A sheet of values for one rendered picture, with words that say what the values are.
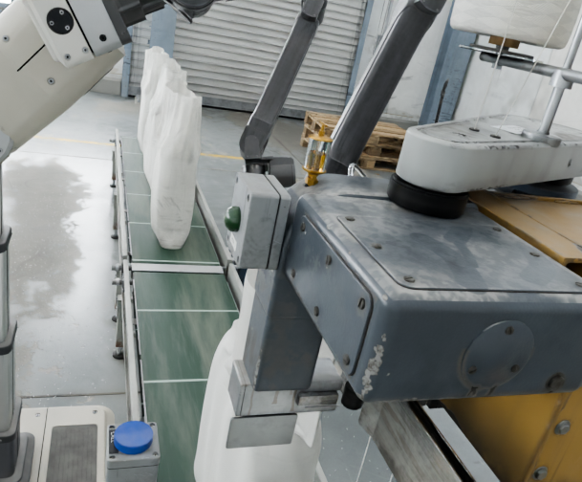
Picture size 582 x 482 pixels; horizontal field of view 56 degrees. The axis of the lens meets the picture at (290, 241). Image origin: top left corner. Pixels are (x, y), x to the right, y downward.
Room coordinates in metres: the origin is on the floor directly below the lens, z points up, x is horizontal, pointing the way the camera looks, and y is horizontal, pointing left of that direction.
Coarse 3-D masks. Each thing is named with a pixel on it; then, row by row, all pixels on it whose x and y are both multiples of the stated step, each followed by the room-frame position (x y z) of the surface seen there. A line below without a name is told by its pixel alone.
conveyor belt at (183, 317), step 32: (160, 288) 1.97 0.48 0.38; (192, 288) 2.02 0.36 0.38; (224, 288) 2.07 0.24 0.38; (160, 320) 1.73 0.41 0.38; (192, 320) 1.78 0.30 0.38; (224, 320) 1.82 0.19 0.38; (160, 352) 1.54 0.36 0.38; (192, 352) 1.58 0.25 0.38; (160, 384) 1.38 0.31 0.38; (192, 384) 1.41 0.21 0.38; (160, 416) 1.25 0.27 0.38; (192, 416) 1.27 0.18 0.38; (160, 448) 1.13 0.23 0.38; (192, 448) 1.15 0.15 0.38; (160, 480) 1.03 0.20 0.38; (192, 480) 1.05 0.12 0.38
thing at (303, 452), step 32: (224, 352) 1.02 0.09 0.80; (320, 352) 0.79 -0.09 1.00; (224, 384) 0.95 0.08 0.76; (224, 416) 0.91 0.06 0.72; (320, 416) 0.75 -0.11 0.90; (224, 448) 0.86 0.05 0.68; (256, 448) 0.78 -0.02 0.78; (288, 448) 0.78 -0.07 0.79; (320, 448) 0.83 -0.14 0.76; (224, 480) 0.84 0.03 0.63; (256, 480) 0.77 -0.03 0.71; (288, 480) 0.78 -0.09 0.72
